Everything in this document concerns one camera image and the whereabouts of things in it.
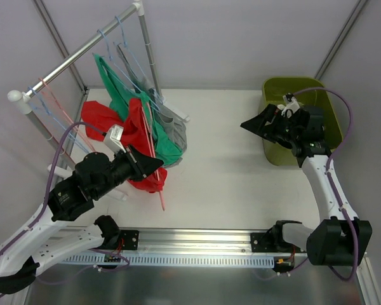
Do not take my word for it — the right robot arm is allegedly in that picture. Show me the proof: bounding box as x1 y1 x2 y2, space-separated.
241 104 372 268

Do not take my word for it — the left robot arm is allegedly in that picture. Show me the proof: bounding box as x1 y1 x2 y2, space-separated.
0 146 163 295

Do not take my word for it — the light blue wire hanger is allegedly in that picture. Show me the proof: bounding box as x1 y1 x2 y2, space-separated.
28 86 95 154

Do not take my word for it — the aluminium rail with cable duct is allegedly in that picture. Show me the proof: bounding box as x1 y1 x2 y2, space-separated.
60 226 331 277

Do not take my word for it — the blue hanger under grey top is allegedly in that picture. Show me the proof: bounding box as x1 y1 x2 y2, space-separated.
114 16 155 93

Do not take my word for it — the olive green plastic basket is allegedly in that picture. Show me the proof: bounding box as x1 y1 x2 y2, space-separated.
258 76 343 167

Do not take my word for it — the silver clothes rack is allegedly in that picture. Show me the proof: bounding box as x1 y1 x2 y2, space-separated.
6 0 191 201

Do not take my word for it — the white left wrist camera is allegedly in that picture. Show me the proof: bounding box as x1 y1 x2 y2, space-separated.
104 125 126 154

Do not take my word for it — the grey tank top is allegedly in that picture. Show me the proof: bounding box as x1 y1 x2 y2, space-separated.
114 43 187 153

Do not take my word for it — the red tank top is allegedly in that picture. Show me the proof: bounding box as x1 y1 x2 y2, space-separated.
81 98 168 193

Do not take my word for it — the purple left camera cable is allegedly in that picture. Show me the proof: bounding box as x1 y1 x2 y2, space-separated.
0 121 110 302

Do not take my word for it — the green tank top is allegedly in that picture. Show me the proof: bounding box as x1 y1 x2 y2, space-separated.
93 53 183 166

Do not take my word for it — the blue hanger under green top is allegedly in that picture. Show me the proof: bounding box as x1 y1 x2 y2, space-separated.
97 29 146 93

